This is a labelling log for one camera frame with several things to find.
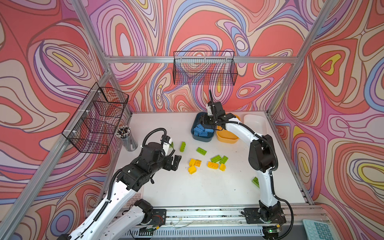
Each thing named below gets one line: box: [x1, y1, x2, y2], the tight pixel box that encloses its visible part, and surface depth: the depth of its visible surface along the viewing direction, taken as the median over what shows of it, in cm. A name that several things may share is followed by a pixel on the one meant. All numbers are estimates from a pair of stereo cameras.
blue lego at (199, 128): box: [193, 123, 205, 133], surface depth 107 cm
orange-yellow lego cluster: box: [194, 159, 202, 167], surface depth 93 cm
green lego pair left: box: [210, 154, 222, 163], surface depth 95 cm
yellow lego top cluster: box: [189, 158, 196, 167], surface depth 92 cm
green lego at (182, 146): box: [180, 141, 186, 153], surface depth 101 cm
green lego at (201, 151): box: [196, 147, 207, 156], surface depth 100 cm
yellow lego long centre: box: [207, 161, 219, 170], surface depth 93 cm
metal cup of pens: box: [115, 125, 138, 152], surface depth 89 cm
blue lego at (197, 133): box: [193, 131, 203, 137], surface depth 106 cm
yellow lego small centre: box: [219, 163, 227, 172], surface depth 91 cm
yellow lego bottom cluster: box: [188, 165, 197, 175], surface depth 90 cm
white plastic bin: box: [235, 111, 277, 152], surface depth 113 cm
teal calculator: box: [302, 219, 334, 240], surface depth 70 cm
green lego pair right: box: [219, 155, 229, 165], surface depth 95 cm
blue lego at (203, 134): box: [198, 131, 208, 137], surface depth 107 cm
